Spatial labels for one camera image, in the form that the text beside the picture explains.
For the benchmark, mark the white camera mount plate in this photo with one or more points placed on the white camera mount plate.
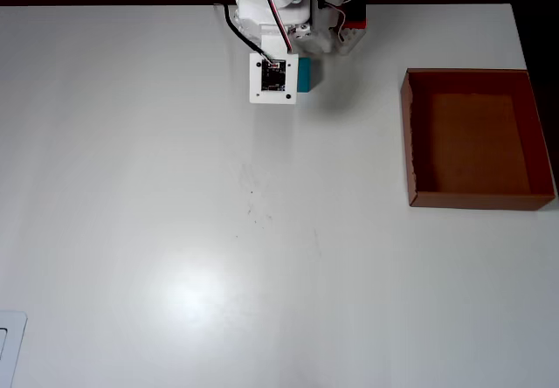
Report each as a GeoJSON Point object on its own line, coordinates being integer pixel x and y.
{"type": "Point", "coordinates": [273, 78]}

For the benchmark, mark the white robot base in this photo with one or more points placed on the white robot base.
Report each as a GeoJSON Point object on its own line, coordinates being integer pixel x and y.
{"type": "Point", "coordinates": [349, 40]}

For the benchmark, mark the brown cardboard box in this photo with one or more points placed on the brown cardboard box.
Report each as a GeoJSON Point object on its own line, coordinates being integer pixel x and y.
{"type": "Point", "coordinates": [476, 143]}

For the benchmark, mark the blue cube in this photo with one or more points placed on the blue cube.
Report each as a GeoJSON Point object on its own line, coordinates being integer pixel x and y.
{"type": "Point", "coordinates": [304, 75]}

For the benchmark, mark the red table clamp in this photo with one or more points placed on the red table clamp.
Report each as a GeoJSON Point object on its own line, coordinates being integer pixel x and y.
{"type": "Point", "coordinates": [356, 24]}

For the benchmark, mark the white rectangular plate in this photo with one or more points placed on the white rectangular plate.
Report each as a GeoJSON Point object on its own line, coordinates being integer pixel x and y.
{"type": "Point", "coordinates": [17, 331]}

